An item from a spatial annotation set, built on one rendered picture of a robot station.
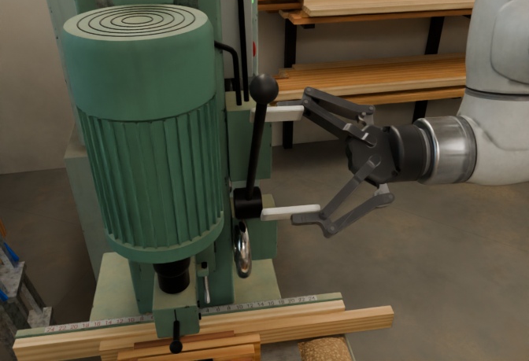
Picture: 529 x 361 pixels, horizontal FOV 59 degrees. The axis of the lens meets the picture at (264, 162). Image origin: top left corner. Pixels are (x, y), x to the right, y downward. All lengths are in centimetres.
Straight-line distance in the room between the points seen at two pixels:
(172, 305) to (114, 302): 42
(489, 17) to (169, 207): 45
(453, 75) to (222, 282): 233
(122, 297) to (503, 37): 95
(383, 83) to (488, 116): 224
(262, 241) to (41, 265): 179
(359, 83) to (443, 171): 222
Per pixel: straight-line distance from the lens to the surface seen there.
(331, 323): 93
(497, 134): 64
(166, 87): 53
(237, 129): 84
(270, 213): 55
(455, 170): 63
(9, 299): 175
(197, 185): 61
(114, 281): 124
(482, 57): 64
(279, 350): 93
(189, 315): 80
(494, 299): 246
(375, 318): 96
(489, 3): 64
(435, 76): 304
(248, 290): 116
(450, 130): 63
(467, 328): 229
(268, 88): 53
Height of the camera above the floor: 165
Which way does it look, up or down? 32 degrees down
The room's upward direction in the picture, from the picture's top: straight up
